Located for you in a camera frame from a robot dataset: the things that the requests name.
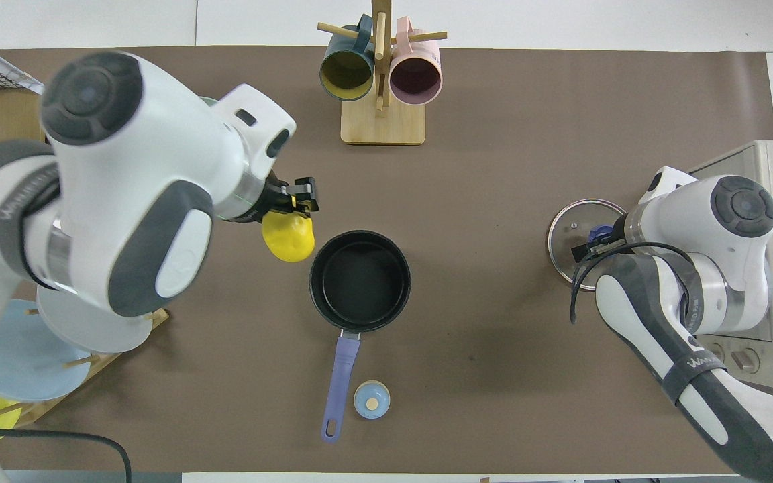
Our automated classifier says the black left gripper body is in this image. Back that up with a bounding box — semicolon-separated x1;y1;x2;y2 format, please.
252;170;301;221

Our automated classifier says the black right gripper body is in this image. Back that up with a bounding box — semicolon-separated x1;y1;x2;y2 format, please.
591;225;629;259

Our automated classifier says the glass lid purple knob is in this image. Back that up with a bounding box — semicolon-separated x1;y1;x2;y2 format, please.
548;198;629;292

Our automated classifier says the yellow potato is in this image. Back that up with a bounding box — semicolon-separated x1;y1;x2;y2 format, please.
262;208;316;263

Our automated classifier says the grey plate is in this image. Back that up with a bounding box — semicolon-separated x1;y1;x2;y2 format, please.
36;285;154;354

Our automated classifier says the wooden plate rack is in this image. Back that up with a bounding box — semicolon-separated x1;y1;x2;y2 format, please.
0;309;170;428

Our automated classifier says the light blue plate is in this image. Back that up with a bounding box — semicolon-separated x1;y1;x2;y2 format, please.
0;299;92;403

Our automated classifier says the wooden mug tree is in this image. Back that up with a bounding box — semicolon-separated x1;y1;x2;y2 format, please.
317;0;448;146

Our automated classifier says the dark blue mug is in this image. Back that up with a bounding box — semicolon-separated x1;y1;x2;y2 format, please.
319;15;376;102

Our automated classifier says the brown table mat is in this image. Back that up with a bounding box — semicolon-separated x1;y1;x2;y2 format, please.
0;46;773;474

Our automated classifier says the pink mug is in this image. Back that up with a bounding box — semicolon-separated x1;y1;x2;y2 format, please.
389;17;443;107

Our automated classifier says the black pot purple handle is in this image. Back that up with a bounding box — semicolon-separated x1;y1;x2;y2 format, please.
309;230;412;443

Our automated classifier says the black wire basket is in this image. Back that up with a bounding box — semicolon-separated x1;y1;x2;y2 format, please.
0;57;33;93

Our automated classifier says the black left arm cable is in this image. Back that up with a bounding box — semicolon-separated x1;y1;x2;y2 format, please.
0;424;132;483

